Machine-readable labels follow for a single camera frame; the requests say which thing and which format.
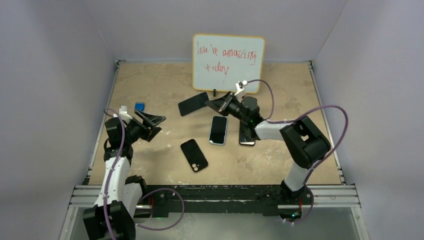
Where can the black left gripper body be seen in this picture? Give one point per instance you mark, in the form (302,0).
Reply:
(136,131)

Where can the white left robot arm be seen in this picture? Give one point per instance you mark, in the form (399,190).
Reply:
(112,215)

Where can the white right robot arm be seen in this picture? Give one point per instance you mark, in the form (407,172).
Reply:
(303,139)

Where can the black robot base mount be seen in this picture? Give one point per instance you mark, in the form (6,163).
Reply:
(261,199)

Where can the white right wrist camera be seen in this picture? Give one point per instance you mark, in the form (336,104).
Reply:
(240,89)

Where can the small blue eraser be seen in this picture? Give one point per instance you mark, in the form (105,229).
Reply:
(140,106)

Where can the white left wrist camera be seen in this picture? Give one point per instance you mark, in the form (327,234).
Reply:
(123,113)

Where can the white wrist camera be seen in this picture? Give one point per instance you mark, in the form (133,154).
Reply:
(123,113)
(240,89)

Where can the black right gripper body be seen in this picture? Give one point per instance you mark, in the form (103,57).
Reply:
(233,108)

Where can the yellow framed whiteboard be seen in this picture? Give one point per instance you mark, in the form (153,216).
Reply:
(219,61)

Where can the black smartphone with purple edge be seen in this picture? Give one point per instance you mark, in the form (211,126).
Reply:
(243,138)

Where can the black phone case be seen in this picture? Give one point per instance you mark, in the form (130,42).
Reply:
(194,155)

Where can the aluminium frame rail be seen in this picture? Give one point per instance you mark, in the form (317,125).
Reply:
(335,196)

